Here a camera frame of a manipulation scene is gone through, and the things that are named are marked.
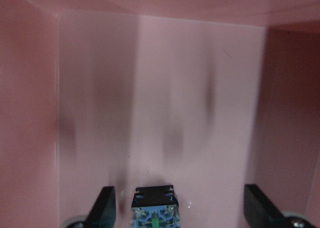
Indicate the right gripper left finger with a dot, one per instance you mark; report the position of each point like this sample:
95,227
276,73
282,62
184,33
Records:
103,212

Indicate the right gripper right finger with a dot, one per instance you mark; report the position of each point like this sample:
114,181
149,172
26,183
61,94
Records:
259,211

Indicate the yellow push button switch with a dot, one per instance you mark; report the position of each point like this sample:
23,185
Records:
155,207

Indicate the pink plastic bin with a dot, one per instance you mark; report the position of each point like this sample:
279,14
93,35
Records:
206,95

